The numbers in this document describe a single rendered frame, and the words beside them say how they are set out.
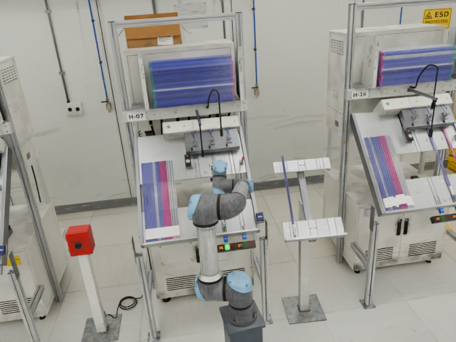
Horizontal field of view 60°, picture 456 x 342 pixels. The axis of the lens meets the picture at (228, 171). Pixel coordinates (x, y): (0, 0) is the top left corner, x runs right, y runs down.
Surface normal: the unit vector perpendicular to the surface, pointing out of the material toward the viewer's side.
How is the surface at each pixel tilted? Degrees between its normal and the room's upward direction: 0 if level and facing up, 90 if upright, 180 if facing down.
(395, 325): 0
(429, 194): 44
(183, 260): 90
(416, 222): 90
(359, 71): 90
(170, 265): 90
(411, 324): 0
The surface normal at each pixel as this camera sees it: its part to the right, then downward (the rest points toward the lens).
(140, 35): 0.17, 0.22
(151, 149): 0.05, -0.41
